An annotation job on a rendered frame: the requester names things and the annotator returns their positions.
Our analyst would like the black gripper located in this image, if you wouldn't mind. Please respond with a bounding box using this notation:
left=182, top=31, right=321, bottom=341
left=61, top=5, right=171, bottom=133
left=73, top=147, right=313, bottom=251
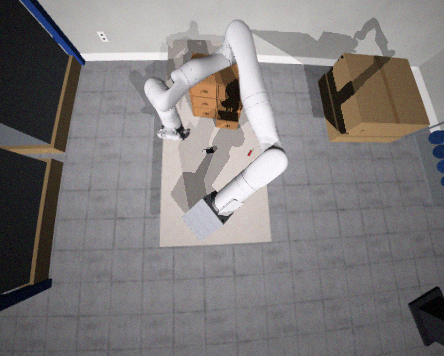
left=161, top=121, right=190, bottom=141

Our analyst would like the small wooden chest of drawers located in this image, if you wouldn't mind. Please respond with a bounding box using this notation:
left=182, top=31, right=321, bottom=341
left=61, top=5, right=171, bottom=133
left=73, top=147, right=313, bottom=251
left=189, top=53, right=240, bottom=119

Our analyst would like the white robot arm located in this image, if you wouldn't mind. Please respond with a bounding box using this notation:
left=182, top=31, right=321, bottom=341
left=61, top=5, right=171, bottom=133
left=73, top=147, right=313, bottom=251
left=144, top=20, right=288, bottom=216

